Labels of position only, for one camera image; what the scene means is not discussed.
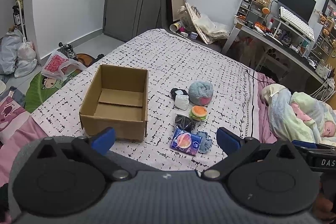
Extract blue small plush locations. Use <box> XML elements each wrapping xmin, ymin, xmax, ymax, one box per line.
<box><xmin>196</xmin><ymin>131</ymin><xmax>213</xmax><ymax>154</ymax></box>

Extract white keyboard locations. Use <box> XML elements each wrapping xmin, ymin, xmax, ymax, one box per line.
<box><xmin>279</xmin><ymin>6</ymin><xmax>315</xmax><ymax>41</ymax></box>

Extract paper cup roll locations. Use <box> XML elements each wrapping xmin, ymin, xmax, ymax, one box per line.
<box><xmin>169</xmin><ymin>20</ymin><xmax>184</xmax><ymax>33</ymax></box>

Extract white small packet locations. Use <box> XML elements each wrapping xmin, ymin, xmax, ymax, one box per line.
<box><xmin>174</xmin><ymin>94</ymin><xmax>189</xmax><ymax>110</ymax></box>

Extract green leaf cartoon rug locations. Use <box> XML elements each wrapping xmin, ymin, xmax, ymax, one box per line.
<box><xmin>25</xmin><ymin>70</ymin><xmax>81</xmax><ymax>113</ymax></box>

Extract pink cartoon cushion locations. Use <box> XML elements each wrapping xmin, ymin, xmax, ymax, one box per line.
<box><xmin>0</xmin><ymin>96</ymin><xmax>30</xmax><ymax>144</ymax></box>

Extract grey pink plush toy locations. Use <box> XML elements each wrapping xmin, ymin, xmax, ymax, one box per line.
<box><xmin>188</xmin><ymin>81</ymin><xmax>214</xmax><ymax>106</ymax></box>

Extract black crinkly plastic bag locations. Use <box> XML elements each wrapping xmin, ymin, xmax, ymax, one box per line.
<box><xmin>175</xmin><ymin>114</ymin><xmax>196</xmax><ymax>133</ymax></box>

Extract red white plastic bag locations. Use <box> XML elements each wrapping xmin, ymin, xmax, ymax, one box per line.
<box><xmin>41</xmin><ymin>50</ymin><xmax>86</xmax><ymax>81</ymax></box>

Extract black fabric pouch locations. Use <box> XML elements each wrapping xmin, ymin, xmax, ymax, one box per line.
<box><xmin>170</xmin><ymin>88</ymin><xmax>188</xmax><ymax>100</ymax></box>

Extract grey garbage bag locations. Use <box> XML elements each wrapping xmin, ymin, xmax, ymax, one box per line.
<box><xmin>1</xmin><ymin>28</ymin><xmax>23</xmax><ymax>75</ymax></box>

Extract white desk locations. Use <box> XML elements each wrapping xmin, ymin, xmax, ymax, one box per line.
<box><xmin>221</xmin><ymin>23</ymin><xmax>325</xmax><ymax>84</ymax></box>

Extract brown cardboard box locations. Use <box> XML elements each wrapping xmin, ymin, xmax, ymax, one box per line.
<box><xmin>79</xmin><ymin>64</ymin><xmax>149</xmax><ymax>142</ymax></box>

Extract cream tote bag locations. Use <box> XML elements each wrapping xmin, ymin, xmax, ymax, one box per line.
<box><xmin>177</xmin><ymin>2</ymin><xmax>230</xmax><ymax>44</ymax></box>

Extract small drawer organizer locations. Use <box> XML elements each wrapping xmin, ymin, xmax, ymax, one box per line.
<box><xmin>235</xmin><ymin>0</ymin><xmax>266</xmax><ymax>19</ymax></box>

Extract white black patterned bedspread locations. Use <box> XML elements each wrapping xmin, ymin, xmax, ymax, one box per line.
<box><xmin>32</xmin><ymin>29</ymin><xmax>259</xmax><ymax>171</ymax></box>

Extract blue tissue pack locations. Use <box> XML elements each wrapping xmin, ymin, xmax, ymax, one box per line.
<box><xmin>170</xmin><ymin>128</ymin><xmax>202</xmax><ymax>156</ymax></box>

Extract pastel cartoon blanket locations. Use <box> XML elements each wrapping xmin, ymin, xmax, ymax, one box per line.
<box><xmin>261</xmin><ymin>84</ymin><xmax>335</xmax><ymax>146</ymax></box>

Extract white garbage bag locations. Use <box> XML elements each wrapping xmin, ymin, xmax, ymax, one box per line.
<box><xmin>14</xmin><ymin>39</ymin><xmax>38</xmax><ymax>79</ymax></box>

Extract black computer monitor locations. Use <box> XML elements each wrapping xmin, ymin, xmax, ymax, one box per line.
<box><xmin>277</xmin><ymin>0</ymin><xmax>316</xmax><ymax>24</ymax></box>

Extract hamburger plush toy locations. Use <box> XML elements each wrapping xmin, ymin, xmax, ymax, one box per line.
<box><xmin>189</xmin><ymin>106</ymin><xmax>207</xmax><ymax>121</ymax></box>

